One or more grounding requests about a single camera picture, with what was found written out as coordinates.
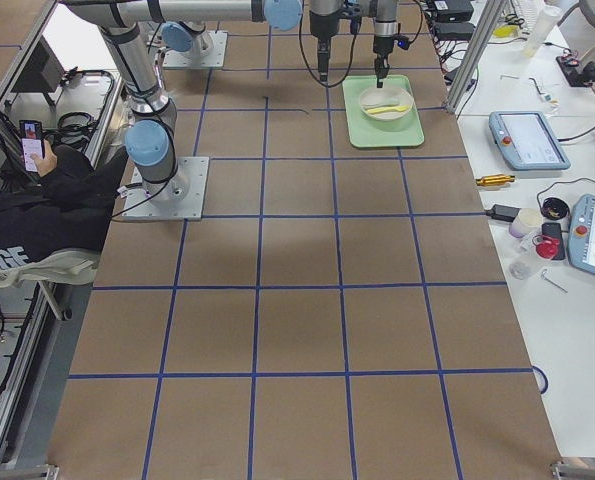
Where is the gold cylindrical tool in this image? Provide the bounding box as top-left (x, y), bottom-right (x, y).
top-left (475, 174), bottom-right (516, 188)

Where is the light green tray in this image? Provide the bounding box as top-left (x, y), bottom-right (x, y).
top-left (342, 75), bottom-right (425, 148)

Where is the black power supply box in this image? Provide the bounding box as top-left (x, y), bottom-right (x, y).
top-left (432, 22), bottom-right (475, 41)

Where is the upper teach pendant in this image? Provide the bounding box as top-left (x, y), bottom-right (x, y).
top-left (488, 111), bottom-right (571, 171)

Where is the person's hand holding phone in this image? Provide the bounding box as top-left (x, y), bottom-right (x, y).
top-left (30, 142), bottom-right (58, 177)

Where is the black box under shelf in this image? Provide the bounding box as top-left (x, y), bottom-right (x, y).
top-left (12, 36), bottom-right (65, 106)

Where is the teach pendant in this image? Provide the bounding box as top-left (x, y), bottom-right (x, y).
top-left (488, 111), bottom-right (571, 171)
top-left (568, 194), bottom-right (595, 275)

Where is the black power adapter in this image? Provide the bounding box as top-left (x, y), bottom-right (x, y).
top-left (485, 204), bottom-right (520, 223)

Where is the white round plate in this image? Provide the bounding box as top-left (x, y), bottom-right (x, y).
top-left (359, 85), bottom-right (415, 121)

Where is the white lavender cup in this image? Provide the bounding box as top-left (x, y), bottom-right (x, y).
top-left (508, 208), bottom-right (543, 238)

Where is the black phone on desk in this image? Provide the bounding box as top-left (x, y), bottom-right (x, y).
top-left (541, 222), bottom-right (566, 261)

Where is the silver allen key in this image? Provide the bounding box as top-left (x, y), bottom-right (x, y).
top-left (540, 269), bottom-right (568, 294)

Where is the lower teach pendant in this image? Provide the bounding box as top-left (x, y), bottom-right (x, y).
top-left (568, 194), bottom-right (595, 275)

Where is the smartphone with lit screen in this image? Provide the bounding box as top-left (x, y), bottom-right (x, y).
top-left (19, 120), bottom-right (45, 173)

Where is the yellow object on desk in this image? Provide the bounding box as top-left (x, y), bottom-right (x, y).
top-left (493, 24), bottom-right (520, 39)

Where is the aluminium frame post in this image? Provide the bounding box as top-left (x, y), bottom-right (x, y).
top-left (444, 0), bottom-right (505, 113)

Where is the clear plastic cup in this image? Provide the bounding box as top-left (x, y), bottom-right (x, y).
top-left (509, 248), bottom-right (541, 280)

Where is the black coiled cable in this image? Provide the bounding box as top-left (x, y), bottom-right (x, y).
top-left (39, 110), bottom-right (99, 151)

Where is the yellow plastic fork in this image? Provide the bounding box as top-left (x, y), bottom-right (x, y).
top-left (365, 105), bottom-right (412, 115)

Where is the black bowl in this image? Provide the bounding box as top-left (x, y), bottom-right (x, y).
top-left (540, 197), bottom-right (570, 221)

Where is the seated person black hoodie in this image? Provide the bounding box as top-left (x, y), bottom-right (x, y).
top-left (0, 145), bottom-right (128, 271)

